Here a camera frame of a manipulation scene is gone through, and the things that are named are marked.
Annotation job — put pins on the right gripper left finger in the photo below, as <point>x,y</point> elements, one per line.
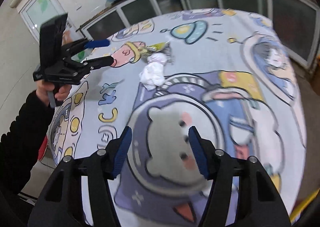
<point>104,165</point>

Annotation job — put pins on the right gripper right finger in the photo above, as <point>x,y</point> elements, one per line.
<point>215,165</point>

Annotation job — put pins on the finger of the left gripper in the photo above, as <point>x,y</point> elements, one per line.
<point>97,44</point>
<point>98,63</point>

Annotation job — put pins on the person's left forearm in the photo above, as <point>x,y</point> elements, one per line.
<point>19,152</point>

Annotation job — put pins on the yellow rimmed black trash bin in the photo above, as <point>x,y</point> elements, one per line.
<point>298,210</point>

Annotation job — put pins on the glass door kitchen cabinet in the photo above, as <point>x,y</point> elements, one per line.
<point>296,22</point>

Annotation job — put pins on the person's left hand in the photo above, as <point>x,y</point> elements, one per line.
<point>45,90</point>

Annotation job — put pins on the flower painted glass door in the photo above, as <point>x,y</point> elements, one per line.
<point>36,12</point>

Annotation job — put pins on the white tied plastic bag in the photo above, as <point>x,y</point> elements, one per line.
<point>152,76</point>

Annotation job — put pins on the yellow crumpled wrapper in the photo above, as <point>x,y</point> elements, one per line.
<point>148,51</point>

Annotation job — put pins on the cartoon printed tablecloth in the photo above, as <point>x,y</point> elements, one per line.
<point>231,78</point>

